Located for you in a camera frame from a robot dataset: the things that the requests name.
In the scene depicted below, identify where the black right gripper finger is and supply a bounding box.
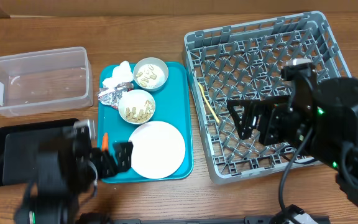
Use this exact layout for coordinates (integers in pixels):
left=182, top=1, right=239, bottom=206
left=226, top=100, right=260, bottom=140
left=261, top=95, right=290, bottom=108

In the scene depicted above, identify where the orange carrot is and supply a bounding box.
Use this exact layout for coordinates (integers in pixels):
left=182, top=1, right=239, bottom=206
left=101, top=133, right=109, bottom=151

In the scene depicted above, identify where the yellow plastic spoon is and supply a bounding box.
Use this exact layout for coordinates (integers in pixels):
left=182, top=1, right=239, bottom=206
left=197, top=83, right=220, bottom=124

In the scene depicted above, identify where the white bowl with peanuts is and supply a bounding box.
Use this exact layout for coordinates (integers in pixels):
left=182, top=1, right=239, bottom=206
left=118, top=90, right=156, bottom=124

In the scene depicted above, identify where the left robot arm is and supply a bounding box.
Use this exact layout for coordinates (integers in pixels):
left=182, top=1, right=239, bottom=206
left=14, top=127, right=134, bottom=223

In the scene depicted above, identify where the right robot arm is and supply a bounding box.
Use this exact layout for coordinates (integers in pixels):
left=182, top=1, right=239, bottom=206
left=227, top=78, right=358, bottom=207

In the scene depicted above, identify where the grey dishwasher rack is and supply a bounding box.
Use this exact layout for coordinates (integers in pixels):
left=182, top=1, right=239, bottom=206
left=183, top=11, right=350, bottom=185

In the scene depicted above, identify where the black waste tray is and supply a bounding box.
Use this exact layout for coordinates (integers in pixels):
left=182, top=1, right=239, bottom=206
left=0, top=118, right=78, bottom=187

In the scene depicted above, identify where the crumpled foil wrapper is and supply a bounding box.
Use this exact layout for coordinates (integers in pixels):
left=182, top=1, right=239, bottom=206
left=96, top=82, right=134, bottom=109

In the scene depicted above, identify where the teal plastic tray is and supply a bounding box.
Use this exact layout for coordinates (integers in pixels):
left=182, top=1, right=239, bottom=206
left=97, top=62, right=194, bottom=180

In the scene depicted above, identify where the crumpled white napkin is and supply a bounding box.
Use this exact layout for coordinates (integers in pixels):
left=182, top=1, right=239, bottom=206
left=102, top=61, right=134, bottom=88

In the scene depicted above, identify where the grey bowl with peanuts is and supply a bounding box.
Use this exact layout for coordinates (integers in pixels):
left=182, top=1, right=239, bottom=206
left=133, top=57, right=169, bottom=91

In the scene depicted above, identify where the clear plastic bin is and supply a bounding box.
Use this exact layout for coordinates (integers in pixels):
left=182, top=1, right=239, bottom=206
left=0, top=47, right=93, bottom=117

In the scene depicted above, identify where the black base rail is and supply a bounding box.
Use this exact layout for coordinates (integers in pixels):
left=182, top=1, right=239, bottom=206
left=76, top=212, right=332, bottom=224

